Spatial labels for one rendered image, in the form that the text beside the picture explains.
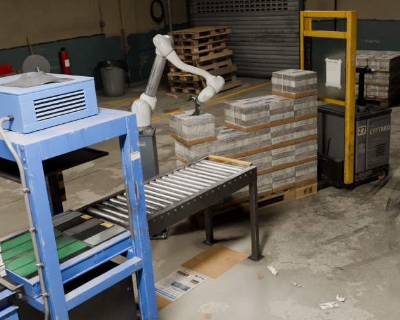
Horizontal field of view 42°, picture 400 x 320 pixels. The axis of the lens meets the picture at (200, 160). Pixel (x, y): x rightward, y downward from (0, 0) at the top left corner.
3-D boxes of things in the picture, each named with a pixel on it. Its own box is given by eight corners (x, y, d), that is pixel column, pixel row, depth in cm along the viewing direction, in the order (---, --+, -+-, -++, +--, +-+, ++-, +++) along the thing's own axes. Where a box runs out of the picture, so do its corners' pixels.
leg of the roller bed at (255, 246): (254, 254, 441) (251, 179, 420) (260, 256, 437) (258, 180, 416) (251, 258, 437) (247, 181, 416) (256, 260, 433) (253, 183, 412)
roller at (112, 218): (91, 212, 360) (91, 206, 359) (138, 228, 330) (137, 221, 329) (86, 214, 357) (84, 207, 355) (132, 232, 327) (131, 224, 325)
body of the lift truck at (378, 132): (312, 171, 622) (312, 105, 597) (346, 162, 646) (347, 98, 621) (355, 188, 563) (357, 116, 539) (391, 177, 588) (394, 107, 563)
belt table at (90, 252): (72, 221, 360) (70, 207, 357) (136, 246, 319) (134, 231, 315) (-26, 263, 311) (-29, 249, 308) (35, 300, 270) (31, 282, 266)
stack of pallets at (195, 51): (202, 82, 1264) (199, 26, 1223) (235, 84, 1208) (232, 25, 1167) (166, 93, 1165) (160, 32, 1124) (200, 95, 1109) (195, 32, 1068)
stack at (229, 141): (180, 216, 527) (173, 136, 501) (273, 188, 579) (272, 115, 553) (199, 229, 495) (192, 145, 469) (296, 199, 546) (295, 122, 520)
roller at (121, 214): (99, 209, 365) (98, 202, 363) (145, 225, 335) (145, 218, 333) (93, 211, 361) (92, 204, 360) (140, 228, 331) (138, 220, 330)
